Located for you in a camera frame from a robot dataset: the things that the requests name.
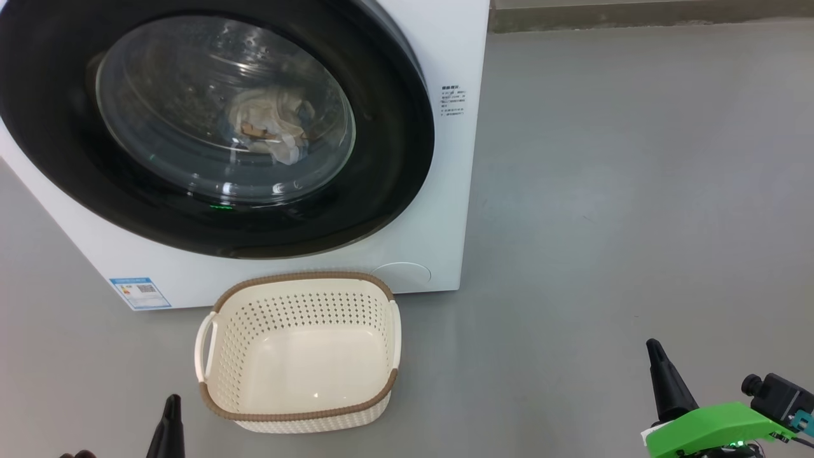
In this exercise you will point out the cream perforated laundry basket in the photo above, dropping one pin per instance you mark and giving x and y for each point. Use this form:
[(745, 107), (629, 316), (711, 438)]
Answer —
[(299, 356)]

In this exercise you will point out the cream cartoon print garment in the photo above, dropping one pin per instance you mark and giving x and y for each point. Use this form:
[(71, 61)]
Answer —
[(267, 121)]

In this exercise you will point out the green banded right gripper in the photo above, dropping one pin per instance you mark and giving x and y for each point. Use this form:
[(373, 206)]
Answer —
[(712, 429)]

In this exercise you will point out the round dark glass washer door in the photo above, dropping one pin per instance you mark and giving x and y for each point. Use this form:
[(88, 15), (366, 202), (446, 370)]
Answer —
[(388, 140)]

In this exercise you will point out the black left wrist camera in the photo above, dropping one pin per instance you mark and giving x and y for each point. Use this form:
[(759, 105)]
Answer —
[(77, 454)]

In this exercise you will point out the round white filter cover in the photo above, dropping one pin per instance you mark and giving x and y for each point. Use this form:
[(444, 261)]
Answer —
[(400, 277)]

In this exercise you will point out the printed warning text label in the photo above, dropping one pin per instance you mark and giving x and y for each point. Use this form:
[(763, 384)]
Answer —
[(453, 100)]

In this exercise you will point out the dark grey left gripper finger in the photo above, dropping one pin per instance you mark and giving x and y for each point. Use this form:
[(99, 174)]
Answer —
[(170, 439)]

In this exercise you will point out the white front-load washing machine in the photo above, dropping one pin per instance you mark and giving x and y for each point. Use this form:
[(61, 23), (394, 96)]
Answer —
[(445, 191)]

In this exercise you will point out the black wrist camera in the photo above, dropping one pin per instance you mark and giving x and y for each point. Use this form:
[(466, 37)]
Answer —
[(779, 397), (77, 454)]

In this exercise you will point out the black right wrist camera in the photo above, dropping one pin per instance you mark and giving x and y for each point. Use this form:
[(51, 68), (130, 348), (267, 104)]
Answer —
[(779, 397)]

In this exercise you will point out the blue energy label sticker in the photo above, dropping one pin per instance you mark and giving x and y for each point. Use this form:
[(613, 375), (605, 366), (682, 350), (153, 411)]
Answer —
[(140, 294)]

